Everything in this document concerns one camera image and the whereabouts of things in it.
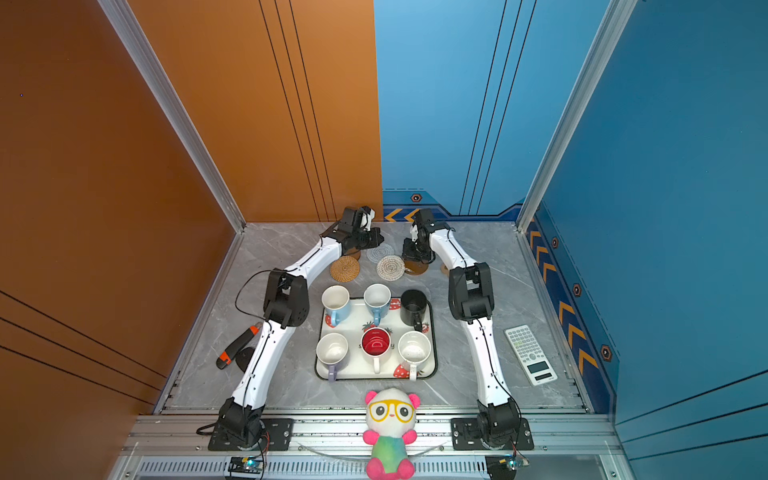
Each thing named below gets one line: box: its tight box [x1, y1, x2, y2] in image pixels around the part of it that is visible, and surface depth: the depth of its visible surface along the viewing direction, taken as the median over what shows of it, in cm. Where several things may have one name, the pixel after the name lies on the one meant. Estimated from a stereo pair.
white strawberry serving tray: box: [314, 298, 438, 380], surface depth 86 cm
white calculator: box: [504, 324, 558, 386], surface depth 86 cm
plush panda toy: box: [362, 388, 420, 480], surface depth 71 cm
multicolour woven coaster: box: [376, 255, 405, 282], surface depth 107 cm
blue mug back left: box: [321, 284, 351, 327], surface depth 90 cm
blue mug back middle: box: [364, 283, 392, 327], surface depth 91 cm
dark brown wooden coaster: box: [404, 260, 429, 275], surface depth 107 cm
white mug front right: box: [398, 330, 432, 382], surface depth 83 cm
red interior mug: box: [360, 326, 392, 374], surface depth 84 cm
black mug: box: [400, 289, 427, 333], surface depth 91 cm
